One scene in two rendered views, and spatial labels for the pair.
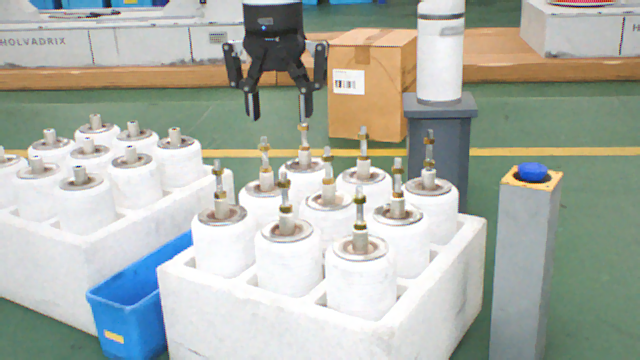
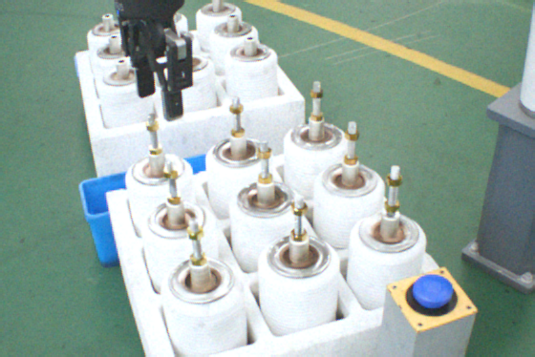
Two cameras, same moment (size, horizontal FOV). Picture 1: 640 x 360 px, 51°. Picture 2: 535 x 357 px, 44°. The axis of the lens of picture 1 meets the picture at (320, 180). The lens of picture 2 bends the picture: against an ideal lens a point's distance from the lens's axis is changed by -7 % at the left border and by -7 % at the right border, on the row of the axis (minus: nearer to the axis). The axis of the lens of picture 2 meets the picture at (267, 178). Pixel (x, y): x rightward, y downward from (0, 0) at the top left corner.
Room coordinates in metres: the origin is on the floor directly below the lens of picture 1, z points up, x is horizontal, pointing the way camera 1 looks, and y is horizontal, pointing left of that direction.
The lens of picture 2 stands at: (0.40, -0.48, 0.80)
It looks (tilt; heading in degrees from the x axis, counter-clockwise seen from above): 35 degrees down; 40
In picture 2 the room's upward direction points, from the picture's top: 2 degrees counter-clockwise
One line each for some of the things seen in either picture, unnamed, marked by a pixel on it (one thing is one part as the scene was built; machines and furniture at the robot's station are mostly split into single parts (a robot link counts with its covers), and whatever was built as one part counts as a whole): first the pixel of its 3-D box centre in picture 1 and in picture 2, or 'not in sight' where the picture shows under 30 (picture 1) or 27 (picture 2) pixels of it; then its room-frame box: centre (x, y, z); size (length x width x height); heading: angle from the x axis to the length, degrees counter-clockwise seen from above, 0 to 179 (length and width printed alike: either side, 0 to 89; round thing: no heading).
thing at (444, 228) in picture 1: (427, 237); (382, 285); (0.99, -0.17, 0.16); 0.10 x 0.10 x 0.18
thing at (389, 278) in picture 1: (361, 306); (207, 333); (0.79, -0.05, 0.16); 0.10 x 0.10 x 0.18
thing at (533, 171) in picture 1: (532, 173); (432, 293); (0.87, -0.30, 0.32); 0.04 x 0.04 x 0.02
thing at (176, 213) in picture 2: (286, 222); (176, 211); (0.85, 0.05, 0.26); 0.02 x 0.02 x 0.03
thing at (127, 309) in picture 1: (174, 290); (170, 208); (1.03, 0.27, 0.06); 0.30 x 0.11 x 0.12; 149
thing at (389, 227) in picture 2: (428, 179); (390, 224); (0.99, -0.17, 0.26); 0.02 x 0.02 x 0.03
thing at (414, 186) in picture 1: (428, 187); (389, 233); (0.99, -0.17, 0.25); 0.08 x 0.08 x 0.01
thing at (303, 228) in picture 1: (287, 230); (177, 220); (0.85, 0.05, 0.25); 0.08 x 0.08 x 0.01
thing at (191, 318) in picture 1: (332, 290); (268, 288); (0.95, -0.01, 0.09); 0.39 x 0.39 x 0.18; 58
